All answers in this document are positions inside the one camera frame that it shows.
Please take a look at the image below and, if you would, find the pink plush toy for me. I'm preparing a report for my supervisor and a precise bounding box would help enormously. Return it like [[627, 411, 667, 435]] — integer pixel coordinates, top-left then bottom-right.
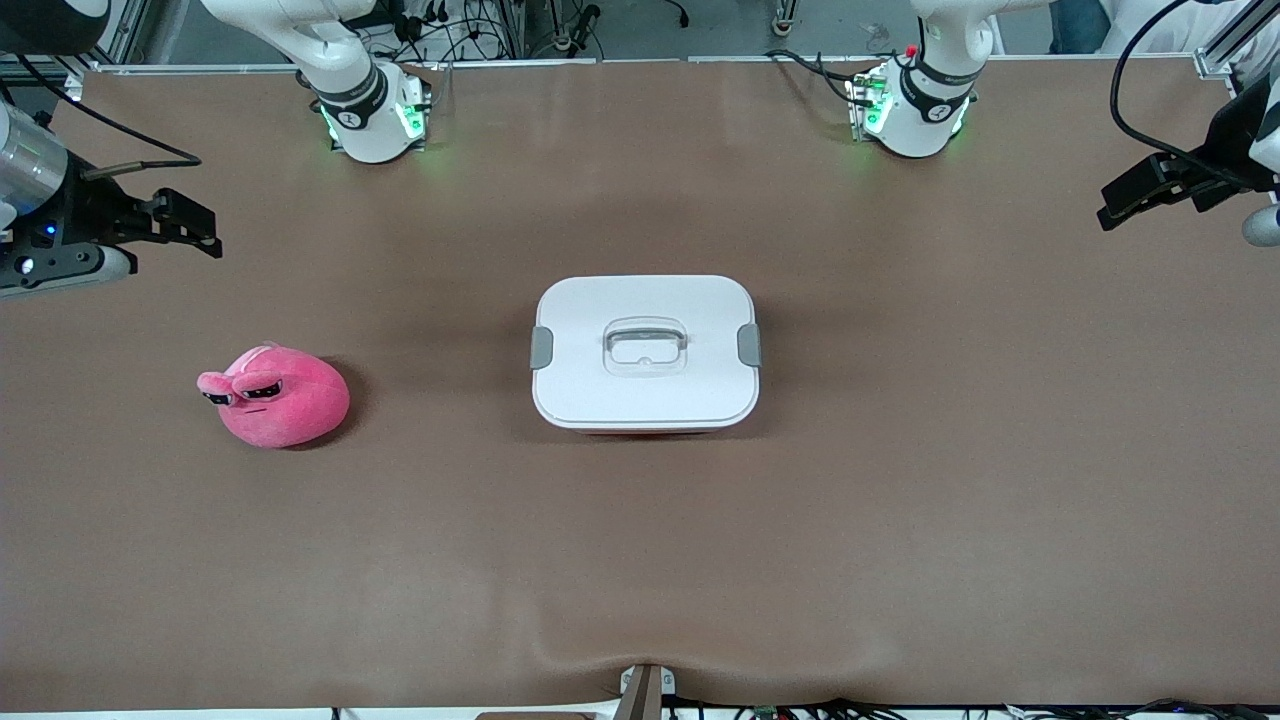
[[197, 344, 351, 449]]

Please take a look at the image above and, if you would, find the white box lid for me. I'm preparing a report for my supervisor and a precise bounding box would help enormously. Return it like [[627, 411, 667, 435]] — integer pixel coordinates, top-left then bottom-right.
[[530, 275, 762, 433]]

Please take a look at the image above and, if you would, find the pink plastic box base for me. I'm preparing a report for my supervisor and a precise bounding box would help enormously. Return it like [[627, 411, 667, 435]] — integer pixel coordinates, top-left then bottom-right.
[[560, 424, 736, 437]]

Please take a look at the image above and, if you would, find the black stand foot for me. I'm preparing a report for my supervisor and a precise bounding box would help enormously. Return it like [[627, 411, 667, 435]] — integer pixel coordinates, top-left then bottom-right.
[[548, 0, 604, 56]]

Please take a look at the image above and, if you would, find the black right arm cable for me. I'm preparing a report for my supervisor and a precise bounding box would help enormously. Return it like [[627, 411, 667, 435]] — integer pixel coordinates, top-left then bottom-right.
[[12, 52, 203, 179]]

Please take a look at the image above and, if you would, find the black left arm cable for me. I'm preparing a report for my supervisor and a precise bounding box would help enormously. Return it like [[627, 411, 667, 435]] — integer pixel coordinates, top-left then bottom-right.
[[1110, 0, 1280, 193]]

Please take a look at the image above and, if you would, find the black arm base cable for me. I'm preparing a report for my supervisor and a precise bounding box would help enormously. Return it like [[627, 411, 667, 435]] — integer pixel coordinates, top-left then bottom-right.
[[765, 48, 876, 109]]

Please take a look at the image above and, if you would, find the silver table edge rail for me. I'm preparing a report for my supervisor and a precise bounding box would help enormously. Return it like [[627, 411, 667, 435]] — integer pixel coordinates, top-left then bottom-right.
[[85, 55, 1201, 73]]

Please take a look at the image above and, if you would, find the camera mount post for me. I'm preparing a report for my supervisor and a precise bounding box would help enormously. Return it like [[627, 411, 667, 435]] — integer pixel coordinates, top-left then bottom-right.
[[618, 664, 677, 720]]

